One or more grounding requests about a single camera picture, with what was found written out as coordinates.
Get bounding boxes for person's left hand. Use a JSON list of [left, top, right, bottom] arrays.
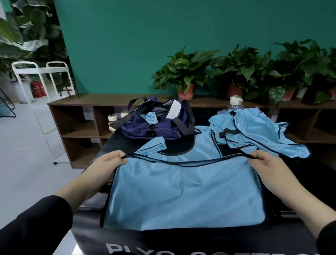
[[84, 151, 128, 194]]

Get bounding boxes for green plant in red pot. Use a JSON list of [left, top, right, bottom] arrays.
[[151, 46, 221, 102], [302, 42, 336, 105], [207, 44, 275, 101]]

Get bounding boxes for red bottle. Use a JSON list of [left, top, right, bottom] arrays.
[[30, 80, 47, 98]]

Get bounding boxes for green plant in white pot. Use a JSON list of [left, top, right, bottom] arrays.
[[260, 39, 317, 106]]

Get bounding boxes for black leather bench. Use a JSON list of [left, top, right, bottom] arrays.
[[71, 110, 336, 255]]

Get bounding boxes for teal bucket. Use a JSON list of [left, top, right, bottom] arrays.
[[0, 100, 16, 119]]

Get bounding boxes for clear bottle silver cap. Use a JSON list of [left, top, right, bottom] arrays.
[[229, 95, 244, 111]]

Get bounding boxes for light blue vest black trim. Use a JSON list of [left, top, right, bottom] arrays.
[[101, 125, 267, 232], [208, 108, 311, 159], [141, 111, 159, 126]]

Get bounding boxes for person's right hand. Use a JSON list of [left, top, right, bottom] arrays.
[[248, 150, 304, 205]]

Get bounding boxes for wooden shelf cabinet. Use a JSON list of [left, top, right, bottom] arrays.
[[47, 95, 336, 170]]

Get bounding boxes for small white-lidded jar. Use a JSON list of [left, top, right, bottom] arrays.
[[107, 114, 118, 131]]

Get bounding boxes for navy blue bag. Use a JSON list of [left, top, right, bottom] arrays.
[[110, 96, 196, 142]]

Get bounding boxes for person's left forearm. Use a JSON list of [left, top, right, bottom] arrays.
[[0, 173, 106, 255]]

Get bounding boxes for person's right forearm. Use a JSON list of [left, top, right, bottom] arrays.
[[283, 184, 336, 255]]

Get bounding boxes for white metal rack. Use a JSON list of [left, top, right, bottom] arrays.
[[0, 0, 71, 87]]

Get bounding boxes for white wheeled cart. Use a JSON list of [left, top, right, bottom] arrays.
[[12, 61, 77, 165]]

